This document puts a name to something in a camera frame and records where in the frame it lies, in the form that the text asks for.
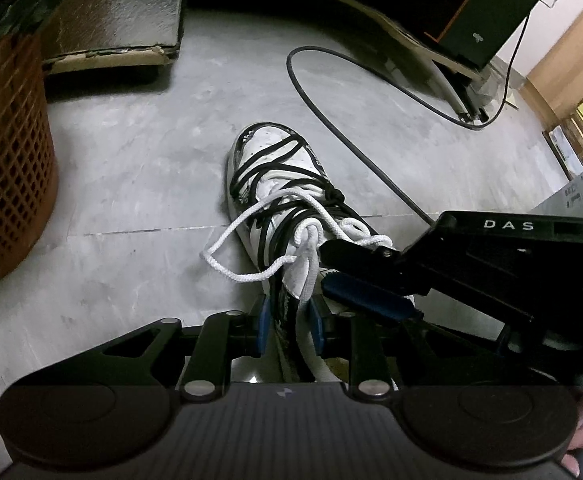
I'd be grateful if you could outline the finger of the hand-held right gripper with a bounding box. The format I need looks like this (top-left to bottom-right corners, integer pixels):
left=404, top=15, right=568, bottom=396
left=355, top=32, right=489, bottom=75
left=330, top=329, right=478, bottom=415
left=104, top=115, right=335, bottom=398
left=320, top=239, right=405, bottom=287
left=321, top=272, right=425, bottom=323

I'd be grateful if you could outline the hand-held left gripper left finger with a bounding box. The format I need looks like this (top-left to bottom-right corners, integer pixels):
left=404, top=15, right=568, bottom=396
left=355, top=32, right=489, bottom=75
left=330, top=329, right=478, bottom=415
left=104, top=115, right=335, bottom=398
left=36, top=296, right=273, bottom=403

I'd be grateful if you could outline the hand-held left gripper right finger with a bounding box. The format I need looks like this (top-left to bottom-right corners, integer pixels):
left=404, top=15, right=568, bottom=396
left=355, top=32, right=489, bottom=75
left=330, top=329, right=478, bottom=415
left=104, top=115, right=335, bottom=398
left=307, top=296, right=542, bottom=403

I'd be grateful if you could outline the white shoelace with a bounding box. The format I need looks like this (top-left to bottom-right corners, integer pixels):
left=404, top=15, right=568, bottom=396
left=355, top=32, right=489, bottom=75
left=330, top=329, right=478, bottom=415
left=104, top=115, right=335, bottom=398
left=200, top=187, right=395, bottom=311

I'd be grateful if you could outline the white and black sneaker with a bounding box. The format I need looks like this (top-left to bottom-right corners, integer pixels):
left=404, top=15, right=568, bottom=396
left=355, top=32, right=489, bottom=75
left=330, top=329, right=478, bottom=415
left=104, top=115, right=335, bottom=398
left=226, top=121, right=417, bottom=391

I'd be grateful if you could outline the black shoelace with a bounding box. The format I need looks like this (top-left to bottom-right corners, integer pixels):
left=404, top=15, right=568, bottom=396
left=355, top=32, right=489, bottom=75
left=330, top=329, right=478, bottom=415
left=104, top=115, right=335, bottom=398
left=228, top=127, right=347, bottom=281

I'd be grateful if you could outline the white carton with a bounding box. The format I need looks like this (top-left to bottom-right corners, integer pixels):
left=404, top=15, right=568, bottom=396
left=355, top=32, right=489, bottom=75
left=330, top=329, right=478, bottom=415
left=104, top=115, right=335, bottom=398
left=544, top=127, right=583, bottom=180

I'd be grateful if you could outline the white metal stand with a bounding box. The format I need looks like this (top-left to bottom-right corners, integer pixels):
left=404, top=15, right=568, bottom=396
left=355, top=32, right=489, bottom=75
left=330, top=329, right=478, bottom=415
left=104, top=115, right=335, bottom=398
left=431, top=55, right=492, bottom=121

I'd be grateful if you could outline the black speaker with orange edge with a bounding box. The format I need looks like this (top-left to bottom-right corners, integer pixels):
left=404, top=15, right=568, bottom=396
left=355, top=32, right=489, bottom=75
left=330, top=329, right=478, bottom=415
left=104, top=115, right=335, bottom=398
left=424, top=0, right=569, bottom=68

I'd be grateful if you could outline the orange mesh wastebasket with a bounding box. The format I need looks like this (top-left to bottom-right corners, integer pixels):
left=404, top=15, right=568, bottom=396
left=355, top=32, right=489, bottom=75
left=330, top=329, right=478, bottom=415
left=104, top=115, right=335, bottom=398
left=0, top=25, right=57, bottom=288

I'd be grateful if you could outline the silver foil-covered box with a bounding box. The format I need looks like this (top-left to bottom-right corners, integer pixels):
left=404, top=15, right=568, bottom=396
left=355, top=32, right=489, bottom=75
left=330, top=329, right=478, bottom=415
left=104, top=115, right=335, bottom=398
left=42, top=0, right=187, bottom=73

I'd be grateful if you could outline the thick black cable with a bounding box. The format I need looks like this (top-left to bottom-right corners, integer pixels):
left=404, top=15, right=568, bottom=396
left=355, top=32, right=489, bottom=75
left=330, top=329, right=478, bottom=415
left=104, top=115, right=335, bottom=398
left=286, top=46, right=477, bottom=228

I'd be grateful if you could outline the thin black wire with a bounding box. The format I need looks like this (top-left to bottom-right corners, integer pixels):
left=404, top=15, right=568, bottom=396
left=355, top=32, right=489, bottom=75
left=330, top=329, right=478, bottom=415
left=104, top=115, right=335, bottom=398
left=469, top=12, right=532, bottom=131

